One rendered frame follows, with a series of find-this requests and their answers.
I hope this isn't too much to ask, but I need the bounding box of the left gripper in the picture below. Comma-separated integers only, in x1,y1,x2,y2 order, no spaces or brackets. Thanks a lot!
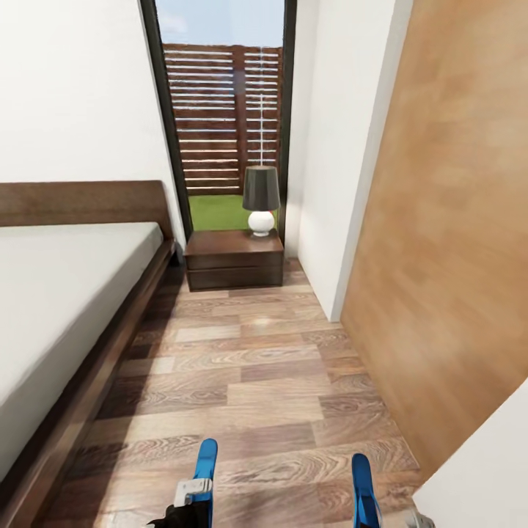
166,500,210,528

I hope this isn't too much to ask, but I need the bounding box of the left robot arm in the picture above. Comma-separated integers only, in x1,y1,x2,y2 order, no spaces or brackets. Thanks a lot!
141,478,214,528

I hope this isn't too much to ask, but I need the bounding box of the sandal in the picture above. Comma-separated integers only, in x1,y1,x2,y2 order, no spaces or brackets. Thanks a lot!
351,453,381,528
188,439,218,528

